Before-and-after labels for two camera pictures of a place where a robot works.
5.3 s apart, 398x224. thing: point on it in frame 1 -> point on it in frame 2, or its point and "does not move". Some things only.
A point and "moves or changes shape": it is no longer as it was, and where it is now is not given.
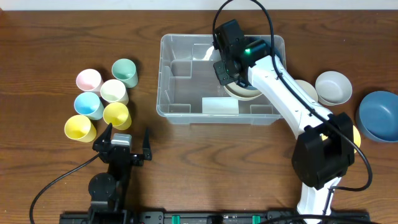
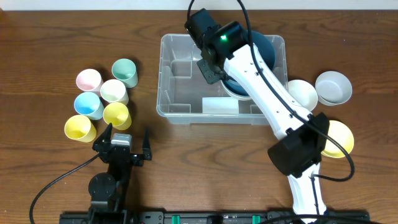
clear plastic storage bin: x=189 y=91 does not move
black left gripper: x=125 y=156 does not move
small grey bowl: x=333 y=88 does not move
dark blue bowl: x=377 y=114 moves or changes shape
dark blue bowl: x=277 y=47 -> x=231 y=84
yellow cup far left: x=80 y=128 does not move
